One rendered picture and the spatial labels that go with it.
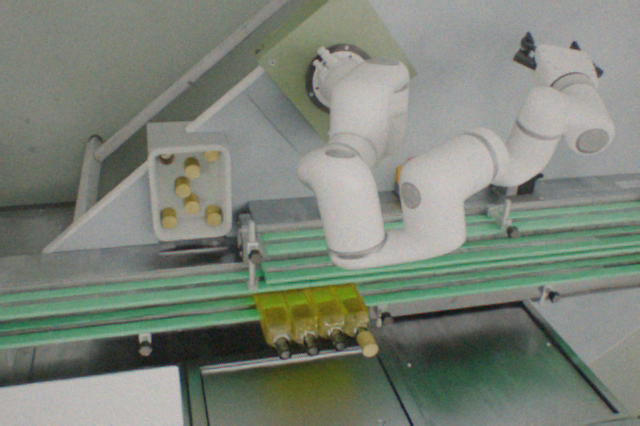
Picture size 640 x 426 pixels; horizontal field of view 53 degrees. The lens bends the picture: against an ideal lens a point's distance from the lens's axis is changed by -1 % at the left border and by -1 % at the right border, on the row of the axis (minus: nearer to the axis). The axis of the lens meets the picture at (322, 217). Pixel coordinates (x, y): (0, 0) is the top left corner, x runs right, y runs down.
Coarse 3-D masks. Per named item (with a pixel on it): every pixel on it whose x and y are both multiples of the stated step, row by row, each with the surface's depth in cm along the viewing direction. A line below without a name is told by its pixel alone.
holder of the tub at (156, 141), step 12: (204, 132) 145; (216, 132) 145; (156, 144) 138; (168, 144) 138; (180, 144) 138; (192, 144) 138; (204, 144) 139; (228, 144) 140; (180, 240) 156; (192, 240) 156; (204, 240) 156; (216, 240) 156; (168, 252) 151
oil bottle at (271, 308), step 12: (264, 300) 142; (276, 300) 142; (264, 312) 138; (276, 312) 138; (264, 324) 137; (276, 324) 135; (288, 324) 135; (264, 336) 139; (276, 336) 134; (288, 336) 135
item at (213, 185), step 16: (208, 144) 138; (176, 160) 144; (224, 160) 141; (160, 176) 145; (176, 176) 146; (208, 176) 148; (224, 176) 143; (160, 192) 147; (192, 192) 149; (208, 192) 150; (224, 192) 145; (160, 208) 148; (176, 208) 150; (224, 208) 148; (160, 224) 146; (176, 224) 149; (192, 224) 150; (208, 224) 150; (224, 224) 149; (176, 240) 146
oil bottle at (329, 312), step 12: (312, 288) 146; (324, 288) 147; (312, 300) 143; (324, 300) 142; (336, 300) 143; (324, 312) 139; (336, 312) 139; (324, 324) 137; (336, 324) 137; (324, 336) 138
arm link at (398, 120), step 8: (408, 88) 110; (392, 96) 108; (400, 96) 109; (408, 96) 111; (392, 104) 109; (400, 104) 110; (392, 112) 110; (400, 112) 110; (392, 120) 110; (400, 120) 111; (392, 128) 111; (400, 128) 112; (392, 136) 112; (400, 136) 113; (392, 144) 113; (400, 144) 114; (392, 152) 114
